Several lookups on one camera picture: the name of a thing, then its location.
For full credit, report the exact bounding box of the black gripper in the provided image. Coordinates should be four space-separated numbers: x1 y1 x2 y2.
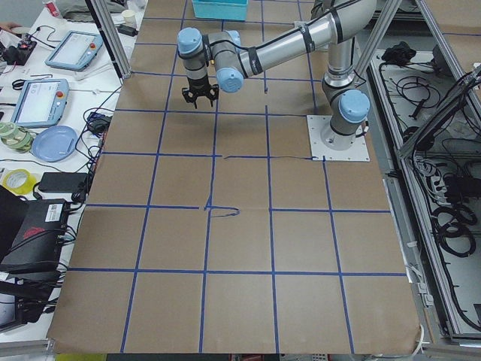
182 77 219 109

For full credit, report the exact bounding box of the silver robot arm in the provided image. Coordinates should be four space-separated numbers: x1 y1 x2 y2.
177 1 377 137

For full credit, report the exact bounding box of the light blue plastic bin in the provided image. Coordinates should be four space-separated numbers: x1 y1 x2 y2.
192 0 249 21

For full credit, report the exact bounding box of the far teach pendant tablet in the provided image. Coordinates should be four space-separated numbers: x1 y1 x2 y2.
44 31 104 71

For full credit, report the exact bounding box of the teach pendant tablet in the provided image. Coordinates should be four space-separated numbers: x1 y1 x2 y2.
44 31 104 71
11 79 70 129

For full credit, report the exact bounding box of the light blue plate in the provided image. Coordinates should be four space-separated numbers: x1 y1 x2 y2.
31 126 78 162

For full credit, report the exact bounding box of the near teach pendant tablet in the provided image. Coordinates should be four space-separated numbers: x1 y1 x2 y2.
11 79 70 129

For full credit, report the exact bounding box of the yellow tape roll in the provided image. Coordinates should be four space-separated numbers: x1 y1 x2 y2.
2 169 37 196

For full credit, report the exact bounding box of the black electronics box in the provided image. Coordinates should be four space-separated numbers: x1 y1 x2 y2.
1 187 68 275

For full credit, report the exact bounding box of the aluminium frame post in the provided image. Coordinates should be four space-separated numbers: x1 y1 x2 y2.
86 0 132 80

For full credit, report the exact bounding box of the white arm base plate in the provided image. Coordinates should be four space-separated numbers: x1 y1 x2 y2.
307 115 370 162

